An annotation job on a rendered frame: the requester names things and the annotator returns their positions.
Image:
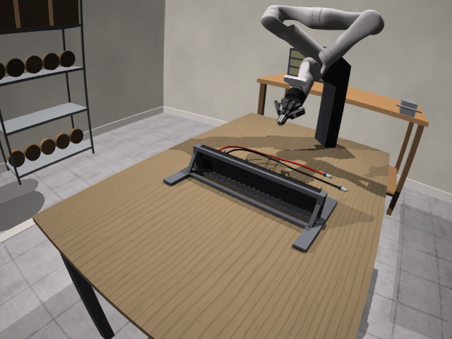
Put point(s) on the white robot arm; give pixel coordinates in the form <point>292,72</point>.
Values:
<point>357,26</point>

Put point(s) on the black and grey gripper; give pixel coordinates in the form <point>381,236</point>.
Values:
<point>291,105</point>

